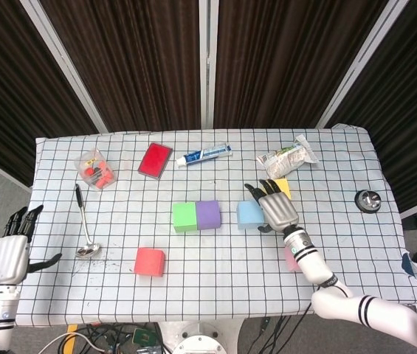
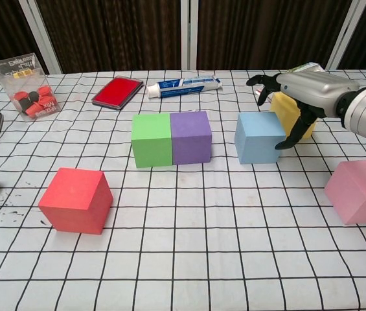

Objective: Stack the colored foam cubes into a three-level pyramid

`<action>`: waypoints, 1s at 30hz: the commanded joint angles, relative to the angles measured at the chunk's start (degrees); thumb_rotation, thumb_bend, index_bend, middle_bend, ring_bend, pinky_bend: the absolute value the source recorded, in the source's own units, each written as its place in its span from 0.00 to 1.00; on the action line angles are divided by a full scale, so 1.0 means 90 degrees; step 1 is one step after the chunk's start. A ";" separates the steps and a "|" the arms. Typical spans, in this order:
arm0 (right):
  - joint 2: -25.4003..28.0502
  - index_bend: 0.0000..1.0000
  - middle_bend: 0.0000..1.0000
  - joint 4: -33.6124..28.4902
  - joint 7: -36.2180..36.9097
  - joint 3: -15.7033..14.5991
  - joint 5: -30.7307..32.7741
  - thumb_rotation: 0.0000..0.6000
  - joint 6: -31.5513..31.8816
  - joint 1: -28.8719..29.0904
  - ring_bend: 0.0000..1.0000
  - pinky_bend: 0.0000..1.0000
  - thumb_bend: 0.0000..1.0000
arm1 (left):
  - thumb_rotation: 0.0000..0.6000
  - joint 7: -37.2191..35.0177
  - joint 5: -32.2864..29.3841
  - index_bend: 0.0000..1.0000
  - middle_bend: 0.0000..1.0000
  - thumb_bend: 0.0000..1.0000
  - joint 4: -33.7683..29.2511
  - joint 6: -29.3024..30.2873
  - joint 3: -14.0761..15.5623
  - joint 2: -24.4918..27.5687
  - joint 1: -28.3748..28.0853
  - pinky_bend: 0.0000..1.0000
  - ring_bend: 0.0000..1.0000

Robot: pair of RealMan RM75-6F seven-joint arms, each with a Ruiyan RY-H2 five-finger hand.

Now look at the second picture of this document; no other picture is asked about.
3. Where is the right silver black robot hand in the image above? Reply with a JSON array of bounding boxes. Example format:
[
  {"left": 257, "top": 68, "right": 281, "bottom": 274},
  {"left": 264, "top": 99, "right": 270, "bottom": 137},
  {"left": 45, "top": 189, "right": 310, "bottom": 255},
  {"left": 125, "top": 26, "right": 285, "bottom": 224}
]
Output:
[{"left": 246, "top": 71, "right": 360, "bottom": 150}]

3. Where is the light blue foam cube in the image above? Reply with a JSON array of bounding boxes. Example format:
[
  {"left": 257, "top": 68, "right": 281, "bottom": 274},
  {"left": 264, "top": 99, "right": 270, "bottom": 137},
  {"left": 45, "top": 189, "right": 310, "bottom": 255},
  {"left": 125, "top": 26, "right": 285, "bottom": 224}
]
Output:
[{"left": 234, "top": 111, "right": 286, "bottom": 165}]

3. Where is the pink foam cube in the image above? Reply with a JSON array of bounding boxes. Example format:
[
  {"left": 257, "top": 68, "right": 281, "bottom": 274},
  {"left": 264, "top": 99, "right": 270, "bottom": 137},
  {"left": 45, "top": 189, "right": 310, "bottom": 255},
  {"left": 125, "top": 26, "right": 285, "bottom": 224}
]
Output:
[{"left": 324, "top": 158, "right": 366, "bottom": 225}]

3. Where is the green foam cube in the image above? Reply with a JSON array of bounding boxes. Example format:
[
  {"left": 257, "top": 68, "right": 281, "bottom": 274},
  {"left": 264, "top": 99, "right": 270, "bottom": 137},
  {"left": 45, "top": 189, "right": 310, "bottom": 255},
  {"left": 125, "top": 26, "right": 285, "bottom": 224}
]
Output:
[{"left": 131, "top": 113, "right": 174, "bottom": 168}]

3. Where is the red foam cube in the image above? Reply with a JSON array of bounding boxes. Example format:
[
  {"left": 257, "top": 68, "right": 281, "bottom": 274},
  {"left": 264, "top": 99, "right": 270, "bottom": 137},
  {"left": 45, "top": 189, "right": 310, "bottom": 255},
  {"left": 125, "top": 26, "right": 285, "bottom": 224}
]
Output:
[{"left": 38, "top": 167, "right": 114, "bottom": 235}]

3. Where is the yellow foam cube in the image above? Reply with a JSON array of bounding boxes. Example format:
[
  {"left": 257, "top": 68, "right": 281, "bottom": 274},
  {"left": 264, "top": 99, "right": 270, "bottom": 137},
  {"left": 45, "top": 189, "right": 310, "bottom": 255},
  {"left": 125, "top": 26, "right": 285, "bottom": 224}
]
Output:
[{"left": 269, "top": 92, "right": 319, "bottom": 141}]

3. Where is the purple foam cube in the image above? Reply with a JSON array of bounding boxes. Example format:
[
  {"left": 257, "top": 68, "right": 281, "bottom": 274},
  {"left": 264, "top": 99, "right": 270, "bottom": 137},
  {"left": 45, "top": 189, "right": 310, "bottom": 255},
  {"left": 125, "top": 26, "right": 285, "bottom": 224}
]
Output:
[{"left": 169, "top": 111, "right": 212, "bottom": 165}]

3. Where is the crumpled snack bag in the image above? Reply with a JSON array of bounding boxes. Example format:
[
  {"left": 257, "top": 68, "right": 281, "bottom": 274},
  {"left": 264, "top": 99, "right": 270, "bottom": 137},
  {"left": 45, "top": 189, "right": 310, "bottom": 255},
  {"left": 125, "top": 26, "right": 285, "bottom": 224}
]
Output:
[{"left": 255, "top": 62, "right": 328, "bottom": 98}]

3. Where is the blue white toothpaste tube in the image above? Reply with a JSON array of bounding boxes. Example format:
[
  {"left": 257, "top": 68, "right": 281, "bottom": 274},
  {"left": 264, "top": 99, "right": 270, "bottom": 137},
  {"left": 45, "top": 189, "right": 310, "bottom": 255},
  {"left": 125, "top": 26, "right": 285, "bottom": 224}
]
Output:
[{"left": 146, "top": 75, "right": 223, "bottom": 99}]

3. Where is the red ink pad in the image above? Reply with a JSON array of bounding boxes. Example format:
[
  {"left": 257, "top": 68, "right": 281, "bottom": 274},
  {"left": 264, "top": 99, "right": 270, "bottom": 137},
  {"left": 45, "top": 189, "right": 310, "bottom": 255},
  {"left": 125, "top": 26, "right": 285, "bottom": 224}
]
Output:
[{"left": 91, "top": 76, "right": 144, "bottom": 110}]

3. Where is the clear box with red caps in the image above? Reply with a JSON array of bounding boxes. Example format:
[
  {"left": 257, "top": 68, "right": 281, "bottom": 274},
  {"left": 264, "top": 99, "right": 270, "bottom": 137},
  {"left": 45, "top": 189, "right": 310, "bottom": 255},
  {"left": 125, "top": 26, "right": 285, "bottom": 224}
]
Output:
[{"left": 0, "top": 52, "right": 61, "bottom": 122}]

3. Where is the white partition frame post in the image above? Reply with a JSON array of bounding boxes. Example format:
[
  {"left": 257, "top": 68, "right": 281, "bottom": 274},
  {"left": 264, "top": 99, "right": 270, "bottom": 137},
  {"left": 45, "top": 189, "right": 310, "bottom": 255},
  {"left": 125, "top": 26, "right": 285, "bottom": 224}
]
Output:
[
  {"left": 180, "top": 0, "right": 199, "bottom": 71},
  {"left": 19, "top": 0, "right": 63, "bottom": 75},
  {"left": 325, "top": 0, "right": 366, "bottom": 71}
]

